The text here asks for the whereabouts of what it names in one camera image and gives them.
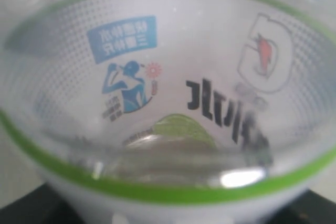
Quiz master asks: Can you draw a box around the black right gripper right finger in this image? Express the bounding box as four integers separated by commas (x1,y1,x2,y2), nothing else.
286,190,335,224

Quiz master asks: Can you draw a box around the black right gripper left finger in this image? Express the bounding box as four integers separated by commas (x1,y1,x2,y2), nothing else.
1,185,68,224

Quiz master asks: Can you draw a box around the clear plastic drink bottle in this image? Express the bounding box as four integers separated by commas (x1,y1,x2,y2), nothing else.
1,0,335,223

